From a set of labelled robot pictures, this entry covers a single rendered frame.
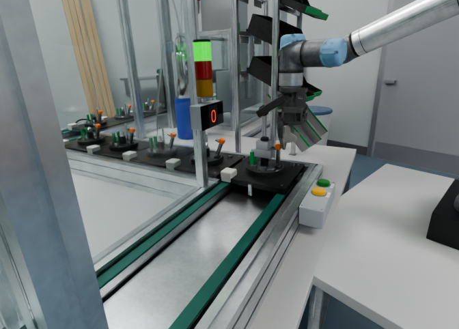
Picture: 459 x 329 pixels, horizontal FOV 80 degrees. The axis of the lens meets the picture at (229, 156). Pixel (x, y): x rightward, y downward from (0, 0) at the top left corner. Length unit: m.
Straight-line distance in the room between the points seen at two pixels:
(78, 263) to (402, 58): 4.01
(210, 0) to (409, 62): 2.59
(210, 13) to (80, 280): 2.20
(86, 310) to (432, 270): 0.80
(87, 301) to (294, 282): 0.58
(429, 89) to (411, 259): 3.25
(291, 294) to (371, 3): 3.94
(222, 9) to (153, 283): 1.94
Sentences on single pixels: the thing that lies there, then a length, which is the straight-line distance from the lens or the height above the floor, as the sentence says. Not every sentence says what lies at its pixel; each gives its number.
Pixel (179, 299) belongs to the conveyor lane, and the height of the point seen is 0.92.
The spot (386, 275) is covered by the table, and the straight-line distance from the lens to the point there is 0.82.
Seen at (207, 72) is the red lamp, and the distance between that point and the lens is 0.82.
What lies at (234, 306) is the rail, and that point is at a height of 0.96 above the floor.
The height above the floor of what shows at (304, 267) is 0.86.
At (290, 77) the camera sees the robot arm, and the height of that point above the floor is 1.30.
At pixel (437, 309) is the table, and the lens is 0.78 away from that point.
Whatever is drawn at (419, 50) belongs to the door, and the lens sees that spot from 4.03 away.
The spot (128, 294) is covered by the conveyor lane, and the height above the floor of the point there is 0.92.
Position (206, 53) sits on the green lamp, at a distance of 0.82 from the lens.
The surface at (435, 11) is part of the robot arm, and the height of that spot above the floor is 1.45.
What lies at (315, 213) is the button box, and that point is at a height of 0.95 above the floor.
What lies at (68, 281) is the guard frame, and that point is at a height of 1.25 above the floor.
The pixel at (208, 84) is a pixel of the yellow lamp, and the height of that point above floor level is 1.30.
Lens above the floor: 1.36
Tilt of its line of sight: 20 degrees down
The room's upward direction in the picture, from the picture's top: 2 degrees counter-clockwise
